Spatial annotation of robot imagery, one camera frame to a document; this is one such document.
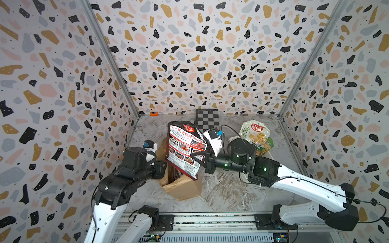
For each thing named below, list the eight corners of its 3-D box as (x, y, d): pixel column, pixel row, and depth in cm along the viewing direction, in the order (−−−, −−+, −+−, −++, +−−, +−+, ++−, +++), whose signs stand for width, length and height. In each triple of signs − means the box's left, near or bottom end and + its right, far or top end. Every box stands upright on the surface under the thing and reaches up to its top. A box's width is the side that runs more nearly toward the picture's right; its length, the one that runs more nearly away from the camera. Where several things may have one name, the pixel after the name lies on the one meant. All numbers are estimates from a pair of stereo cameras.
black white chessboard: (195, 131, 114) (194, 127, 111) (196, 112, 128) (195, 108, 124) (219, 131, 115) (219, 127, 111) (217, 113, 128) (218, 108, 124)
